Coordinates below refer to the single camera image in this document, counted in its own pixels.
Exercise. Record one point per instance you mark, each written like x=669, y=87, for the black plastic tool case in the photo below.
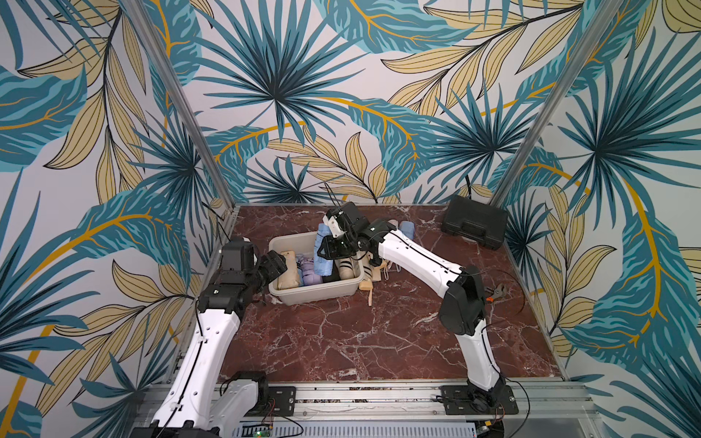
x=482, y=223

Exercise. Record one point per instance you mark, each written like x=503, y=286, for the aluminium corner post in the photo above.
x=146, y=32
x=570, y=72

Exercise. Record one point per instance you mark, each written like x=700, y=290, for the lavender umbrella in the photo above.
x=307, y=273

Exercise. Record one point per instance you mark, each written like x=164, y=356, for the blue folded umbrella back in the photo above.
x=408, y=229

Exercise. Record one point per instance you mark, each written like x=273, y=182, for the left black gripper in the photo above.
x=273, y=265

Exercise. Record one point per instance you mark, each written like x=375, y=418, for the left aluminium corner post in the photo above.
x=146, y=32

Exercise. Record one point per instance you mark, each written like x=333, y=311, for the orange handled pliers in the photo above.
x=497, y=293

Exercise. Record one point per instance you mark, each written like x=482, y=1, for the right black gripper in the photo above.
x=337, y=249

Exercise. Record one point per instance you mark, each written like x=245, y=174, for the beige plastic storage box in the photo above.
x=331, y=288

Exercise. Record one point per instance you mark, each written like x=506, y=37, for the right aluminium corner post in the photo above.
x=570, y=72

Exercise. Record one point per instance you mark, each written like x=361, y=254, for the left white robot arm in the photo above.
x=188, y=410

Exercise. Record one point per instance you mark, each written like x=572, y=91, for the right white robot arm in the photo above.
x=461, y=289

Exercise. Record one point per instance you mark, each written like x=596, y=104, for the blue umbrella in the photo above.
x=322, y=265
x=408, y=229

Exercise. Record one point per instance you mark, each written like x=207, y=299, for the tan umbrella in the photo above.
x=287, y=271

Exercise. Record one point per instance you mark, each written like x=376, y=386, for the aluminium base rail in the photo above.
x=531, y=408

